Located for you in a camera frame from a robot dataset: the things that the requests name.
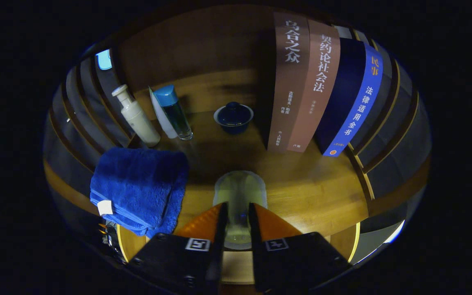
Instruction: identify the reddish brown book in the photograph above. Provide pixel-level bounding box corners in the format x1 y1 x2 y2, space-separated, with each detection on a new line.
287 19 341 153

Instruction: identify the white pump bottle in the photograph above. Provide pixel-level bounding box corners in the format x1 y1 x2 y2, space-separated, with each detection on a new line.
111 84 161 148

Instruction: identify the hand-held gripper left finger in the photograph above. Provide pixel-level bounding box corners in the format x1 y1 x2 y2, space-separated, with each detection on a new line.
125 202 228 295

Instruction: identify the black device with wires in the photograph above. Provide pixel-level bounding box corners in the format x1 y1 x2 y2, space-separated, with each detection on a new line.
99 221 120 256

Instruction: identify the dark brown book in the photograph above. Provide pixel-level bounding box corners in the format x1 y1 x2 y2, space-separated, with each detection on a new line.
267 11 310 153

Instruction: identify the blue folded towel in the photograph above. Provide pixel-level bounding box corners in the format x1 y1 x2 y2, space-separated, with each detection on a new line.
90 147 190 239

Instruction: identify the blue lidded teacup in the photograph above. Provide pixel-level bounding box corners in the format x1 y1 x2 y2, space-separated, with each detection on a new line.
213 102 254 135

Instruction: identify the blue book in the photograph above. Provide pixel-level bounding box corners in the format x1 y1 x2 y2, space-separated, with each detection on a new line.
315 38 384 157

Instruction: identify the wooden countertop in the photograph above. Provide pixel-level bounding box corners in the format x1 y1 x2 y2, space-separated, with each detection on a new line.
43 94 431 236

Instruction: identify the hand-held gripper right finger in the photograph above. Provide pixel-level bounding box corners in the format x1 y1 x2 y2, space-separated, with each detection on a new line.
247 202 353 293

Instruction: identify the white tube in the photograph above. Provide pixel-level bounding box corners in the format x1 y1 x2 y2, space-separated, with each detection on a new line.
149 86 178 139

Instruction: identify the teal capped bottle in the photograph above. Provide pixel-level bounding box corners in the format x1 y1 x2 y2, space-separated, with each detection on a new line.
153 85 193 141

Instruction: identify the wooden cabinet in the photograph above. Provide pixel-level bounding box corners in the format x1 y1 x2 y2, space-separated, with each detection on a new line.
43 4 432 287

